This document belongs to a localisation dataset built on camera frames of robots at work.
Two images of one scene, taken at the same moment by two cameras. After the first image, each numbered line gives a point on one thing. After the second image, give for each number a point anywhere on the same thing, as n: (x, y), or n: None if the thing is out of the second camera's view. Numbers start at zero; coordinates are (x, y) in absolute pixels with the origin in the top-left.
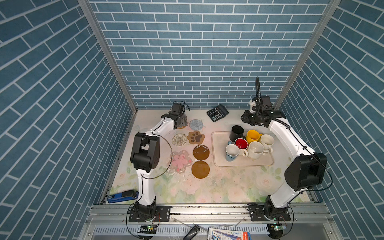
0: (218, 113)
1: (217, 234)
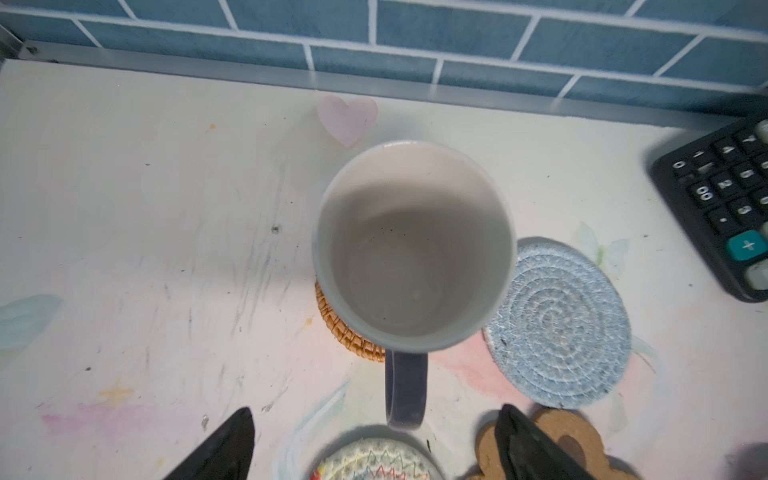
0: (720, 178)
1: None
